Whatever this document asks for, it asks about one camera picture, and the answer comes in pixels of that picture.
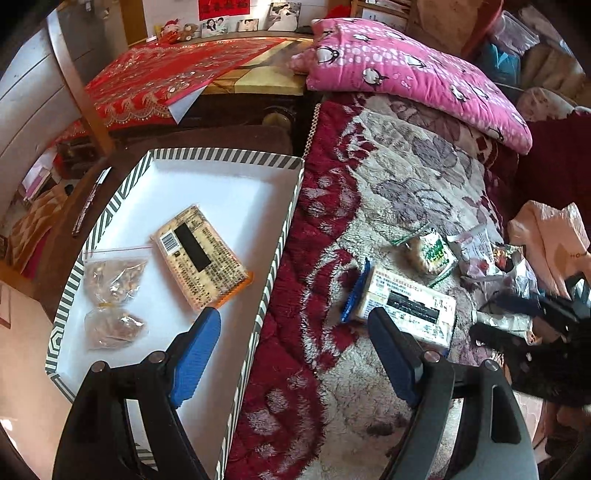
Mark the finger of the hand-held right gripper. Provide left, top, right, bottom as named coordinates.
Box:
left=470, top=322, right=539, bottom=352
left=479, top=294, right=546, bottom=320

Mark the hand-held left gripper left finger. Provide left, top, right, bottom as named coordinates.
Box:
left=52, top=307, right=222, bottom=480

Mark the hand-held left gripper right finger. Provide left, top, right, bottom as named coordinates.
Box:
left=367, top=307, right=539, bottom=480

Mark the blue-edged cracker packet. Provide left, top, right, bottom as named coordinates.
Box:
left=341, top=258, right=458, bottom=349

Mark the striped cardboard box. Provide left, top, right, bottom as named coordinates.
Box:
left=45, top=148, right=305, bottom=480

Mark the peach plastic bag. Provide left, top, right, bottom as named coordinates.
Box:
left=508, top=200, right=591, bottom=301

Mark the small zip bag of nuts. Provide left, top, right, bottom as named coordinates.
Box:
left=84, top=302, right=148, bottom=350

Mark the green white snack packet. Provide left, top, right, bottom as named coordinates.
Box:
left=390, top=227, right=459, bottom=280

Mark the orange-edged cracker packet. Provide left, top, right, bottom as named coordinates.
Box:
left=150, top=206, right=254, bottom=311

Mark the large zip bag of nuts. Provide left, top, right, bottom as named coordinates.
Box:
left=83, top=246, right=153, bottom=303

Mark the dark maroon cloth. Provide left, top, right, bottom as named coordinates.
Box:
left=519, top=108, right=591, bottom=222

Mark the floral plush blanket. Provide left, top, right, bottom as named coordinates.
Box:
left=226, top=92, right=525, bottom=480

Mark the pink penguin pillow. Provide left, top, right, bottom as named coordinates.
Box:
left=291, top=17, right=534, bottom=155

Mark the red embroidered cloth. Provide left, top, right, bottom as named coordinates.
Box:
left=85, top=37, right=296, bottom=127

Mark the yellow-topped wooden cabinet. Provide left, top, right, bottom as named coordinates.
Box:
left=178, top=37, right=319, bottom=134

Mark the red plush toy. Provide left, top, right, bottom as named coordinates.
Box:
left=154, top=18, right=183, bottom=44

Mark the large framed photo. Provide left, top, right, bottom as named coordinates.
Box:
left=201, top=17, right=230, bottom=38

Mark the wedding photo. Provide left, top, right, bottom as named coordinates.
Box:
left=268, top=2, right=303, bottom=32

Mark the curved wooden rail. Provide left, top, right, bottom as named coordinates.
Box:
left=46, top=9, right=116, bottom=158

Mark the red wall paper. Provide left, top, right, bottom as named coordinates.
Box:
left=198, top=0, right=264, bottom=21

